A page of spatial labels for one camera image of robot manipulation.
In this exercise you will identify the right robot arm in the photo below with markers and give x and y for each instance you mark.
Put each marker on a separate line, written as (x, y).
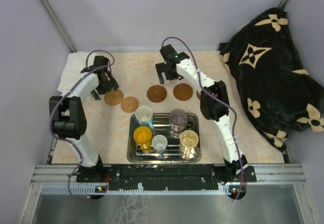
(214, 103)

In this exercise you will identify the aluminium rail frame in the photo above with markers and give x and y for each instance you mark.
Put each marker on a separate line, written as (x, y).
(158, 193)

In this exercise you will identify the yellow cup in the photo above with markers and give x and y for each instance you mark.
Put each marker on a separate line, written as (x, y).
(143, 137)

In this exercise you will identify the black floral blanket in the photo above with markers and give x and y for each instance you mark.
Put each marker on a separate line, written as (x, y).
(277, 93)

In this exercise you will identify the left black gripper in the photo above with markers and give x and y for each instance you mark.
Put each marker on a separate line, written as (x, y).
(112, 83)

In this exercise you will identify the small clear grey cup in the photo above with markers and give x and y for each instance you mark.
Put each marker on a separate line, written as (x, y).
(159, 143)

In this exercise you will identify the white and blue cup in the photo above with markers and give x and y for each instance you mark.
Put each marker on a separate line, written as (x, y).
(144, 116)

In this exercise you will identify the white folded cloth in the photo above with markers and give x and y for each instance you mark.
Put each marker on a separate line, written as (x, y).
(71, 74)

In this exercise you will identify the woven coaster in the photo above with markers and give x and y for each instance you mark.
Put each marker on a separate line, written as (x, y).
(129, 104)
(114, 97)

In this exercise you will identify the wooden coaster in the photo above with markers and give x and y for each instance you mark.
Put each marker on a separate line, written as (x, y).
(198, 95)
(156, 93)
(183, 91)

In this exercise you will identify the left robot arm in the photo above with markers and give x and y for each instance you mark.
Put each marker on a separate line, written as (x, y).
(68, 120)

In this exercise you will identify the purple glass mug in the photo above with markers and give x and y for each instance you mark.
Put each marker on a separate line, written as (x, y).
(179, 122)

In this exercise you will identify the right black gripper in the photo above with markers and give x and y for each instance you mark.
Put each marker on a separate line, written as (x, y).
(161, 68)

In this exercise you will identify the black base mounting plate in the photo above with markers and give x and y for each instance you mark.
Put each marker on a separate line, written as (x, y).
(185, 177)

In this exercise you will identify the steel tray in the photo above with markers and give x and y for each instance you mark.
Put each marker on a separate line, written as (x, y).
(172, 153)

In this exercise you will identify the cream mug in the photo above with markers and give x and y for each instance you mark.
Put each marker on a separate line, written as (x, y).
(188, 142)

